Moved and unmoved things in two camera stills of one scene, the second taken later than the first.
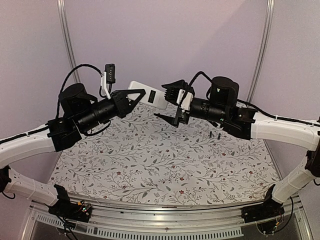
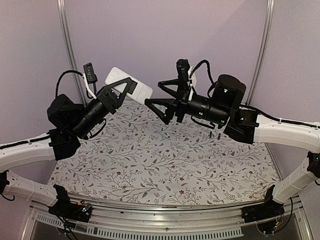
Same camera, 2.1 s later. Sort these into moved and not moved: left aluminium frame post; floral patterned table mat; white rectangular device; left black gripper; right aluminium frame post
Moved: white rectangular device; left black gripper
Not moved: floral patterned table mat; right aluminium frame post; left aluminium frame post
